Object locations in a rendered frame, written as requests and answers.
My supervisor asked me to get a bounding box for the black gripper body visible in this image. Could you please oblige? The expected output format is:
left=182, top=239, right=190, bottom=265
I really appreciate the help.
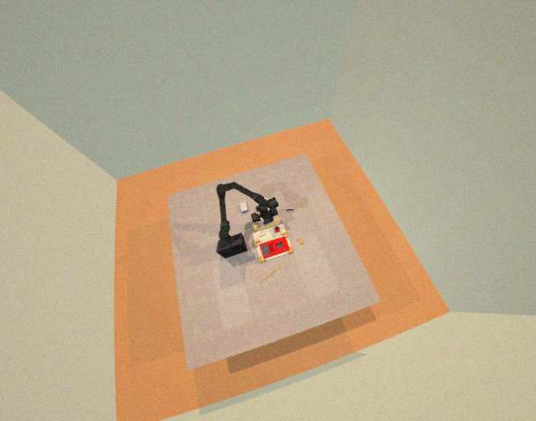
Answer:
left=251, top=208, right=278, bottom=222

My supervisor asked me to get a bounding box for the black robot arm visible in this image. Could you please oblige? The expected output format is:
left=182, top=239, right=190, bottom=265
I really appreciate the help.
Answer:
left=216, top=182, right=279, bottom=247

